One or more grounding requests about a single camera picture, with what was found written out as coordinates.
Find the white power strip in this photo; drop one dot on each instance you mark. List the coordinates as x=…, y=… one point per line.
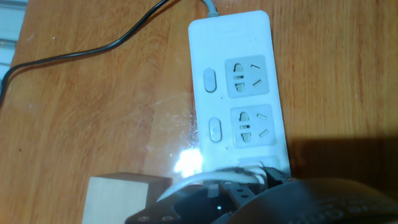
x=236, y=93

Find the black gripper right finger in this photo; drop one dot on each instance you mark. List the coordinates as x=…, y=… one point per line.
x=248, y=191

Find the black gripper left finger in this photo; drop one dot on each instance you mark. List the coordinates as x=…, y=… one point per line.
x=192, y=208

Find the light wooden block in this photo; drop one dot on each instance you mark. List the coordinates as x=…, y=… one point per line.
x=115, y=199

